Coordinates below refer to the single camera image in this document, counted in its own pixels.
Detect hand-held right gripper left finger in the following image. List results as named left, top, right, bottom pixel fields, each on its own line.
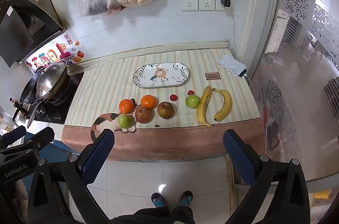
left=27, top=129, right=115, bottom=224

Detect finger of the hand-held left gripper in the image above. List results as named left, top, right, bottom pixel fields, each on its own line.
left=16, top=127, right=55, bottom=156
left=0, top=126, right=27, bottom=148

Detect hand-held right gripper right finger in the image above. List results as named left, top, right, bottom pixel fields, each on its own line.
left=223, top=129, right=310, bottom=224

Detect green apple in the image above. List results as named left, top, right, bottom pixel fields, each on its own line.
left=185, top=94, right=200, bottom=109
left=117, top=113, right=132, bottom=128

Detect yellow banana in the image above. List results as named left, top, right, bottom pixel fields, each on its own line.
left=196, top=85, right=213, bottom=128
left=212, top=88, right=233, bottom=122

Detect orange tangerine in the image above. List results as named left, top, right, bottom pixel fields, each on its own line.
left=119, top=98, right=135, bottom=113
left=140, top=95, right=159, bottom=109

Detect brownish red apple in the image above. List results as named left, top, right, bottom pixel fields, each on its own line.
left=157, top=101, right=175, bottom=119

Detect floral oval ceramic plate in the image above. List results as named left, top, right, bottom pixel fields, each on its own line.
left=132, top=62, right=189, bottom=88

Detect blue cabinet door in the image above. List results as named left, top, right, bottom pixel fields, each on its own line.
left=21, top=134, right=80, bottom=187

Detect black glass cooktop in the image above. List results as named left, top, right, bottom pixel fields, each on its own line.
left=32, top=72, right=85, bottom=125

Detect black frying pan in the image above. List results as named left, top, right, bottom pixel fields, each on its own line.
left=13, top=69, right=47, bottom=129

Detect steel wok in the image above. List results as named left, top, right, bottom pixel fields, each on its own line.
left=36, top=60, right=70, bottom=103

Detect person's left foot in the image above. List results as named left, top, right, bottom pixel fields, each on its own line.
left=151, top=193, right=167, bottom=209

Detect person's dark pants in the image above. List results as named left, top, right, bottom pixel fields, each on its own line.
left=111, top=206, right=196, bottom=224

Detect yellow object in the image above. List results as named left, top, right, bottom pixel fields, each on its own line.
left=314, top=189, right=331, bottom=199

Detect white paper tissue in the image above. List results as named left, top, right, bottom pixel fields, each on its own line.
left=217, top=55, right=247, bottom=77

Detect frosted glass sliding door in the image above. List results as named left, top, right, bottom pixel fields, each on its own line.
left=251, top=0, right=339, bottom=182

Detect black range hood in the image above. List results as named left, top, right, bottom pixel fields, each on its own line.
left=0, top=0, right=68, bottom=68

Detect colourful wall stickers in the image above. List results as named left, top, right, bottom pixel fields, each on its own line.
left=25, top=33, right=85, bottom=68

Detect white charging cable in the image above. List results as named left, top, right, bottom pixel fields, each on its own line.
left=232, top=7, right=251, bottom=87

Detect white wall socket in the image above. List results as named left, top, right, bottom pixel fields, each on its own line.
left=215, top=0, right=230, bottom=11
left=199, top=0, right=215, bottom=11
left=181, top=0, right=199, bottom=12

